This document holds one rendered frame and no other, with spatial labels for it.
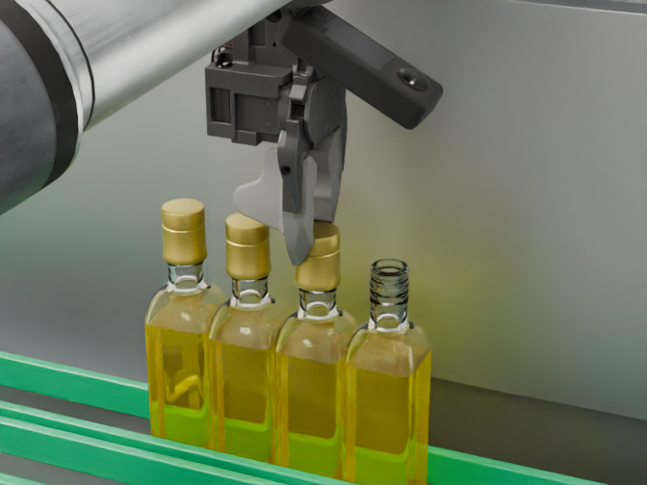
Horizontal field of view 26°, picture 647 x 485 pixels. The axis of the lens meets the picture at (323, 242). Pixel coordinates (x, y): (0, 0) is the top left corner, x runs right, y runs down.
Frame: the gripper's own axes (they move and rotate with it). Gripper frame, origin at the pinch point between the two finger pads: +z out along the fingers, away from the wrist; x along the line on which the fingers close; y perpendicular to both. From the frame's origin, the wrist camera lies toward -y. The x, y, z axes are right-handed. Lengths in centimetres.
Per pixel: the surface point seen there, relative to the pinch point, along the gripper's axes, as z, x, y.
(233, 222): -0.7, 1.1, 6.4
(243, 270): 2.8, 1.8, 5.4
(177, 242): 1.6, 1.3, 11.2
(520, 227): 2.0, -12.2, -12.7
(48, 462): 21.8, 6.2, 21.9
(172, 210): -0.7, 0.7, 11.8
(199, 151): 1.0, -15.3, 17.6
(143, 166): 3.4, -15.2, 23.4
